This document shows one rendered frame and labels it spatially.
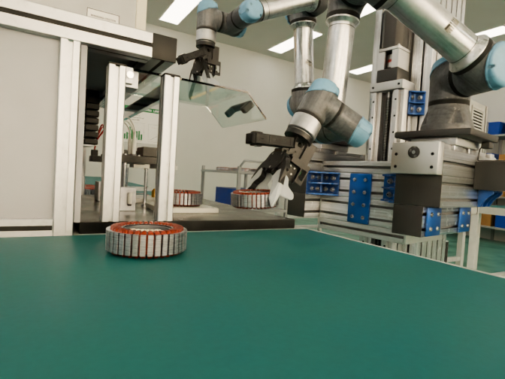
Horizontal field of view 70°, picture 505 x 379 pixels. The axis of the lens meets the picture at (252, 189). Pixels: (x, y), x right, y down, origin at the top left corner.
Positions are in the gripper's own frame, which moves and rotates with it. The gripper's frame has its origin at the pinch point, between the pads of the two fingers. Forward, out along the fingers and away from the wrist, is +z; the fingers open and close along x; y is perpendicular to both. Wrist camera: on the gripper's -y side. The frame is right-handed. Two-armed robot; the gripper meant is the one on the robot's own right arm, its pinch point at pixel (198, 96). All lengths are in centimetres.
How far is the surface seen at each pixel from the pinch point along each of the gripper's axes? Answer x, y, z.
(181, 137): 462, 237, -30
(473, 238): -20, 230, 65
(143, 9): -43, -39, -6
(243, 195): -57, -20, 33
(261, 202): -60, -17, 34
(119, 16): -42, -44, -3
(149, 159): -39, -34, 26
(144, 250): -75, -50, 39
